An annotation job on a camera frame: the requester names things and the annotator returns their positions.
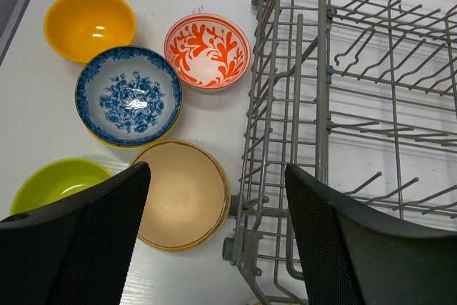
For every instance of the blue floral ceramic bowl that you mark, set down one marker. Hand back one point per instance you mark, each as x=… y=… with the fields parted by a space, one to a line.
x=128 y=96

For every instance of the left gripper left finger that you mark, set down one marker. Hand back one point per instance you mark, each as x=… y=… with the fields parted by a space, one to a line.
x=76 y=250

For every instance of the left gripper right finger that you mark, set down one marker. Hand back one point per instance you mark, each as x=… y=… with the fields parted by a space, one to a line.
x=351 y=253

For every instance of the tan ceramic bowl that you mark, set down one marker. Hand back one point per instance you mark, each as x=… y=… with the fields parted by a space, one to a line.
x=188 y=199

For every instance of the red patterned white bowl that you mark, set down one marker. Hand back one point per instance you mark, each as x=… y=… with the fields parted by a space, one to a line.
x=208 y=51

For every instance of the small orange plastic bowl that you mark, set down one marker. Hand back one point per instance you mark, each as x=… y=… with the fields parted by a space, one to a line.
x=78 y=30

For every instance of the lime green plastic bowl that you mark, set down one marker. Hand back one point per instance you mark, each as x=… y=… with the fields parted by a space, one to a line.
x=58 y=180

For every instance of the grey wire dish rack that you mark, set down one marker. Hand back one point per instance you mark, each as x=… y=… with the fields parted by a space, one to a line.
x=359 y=93

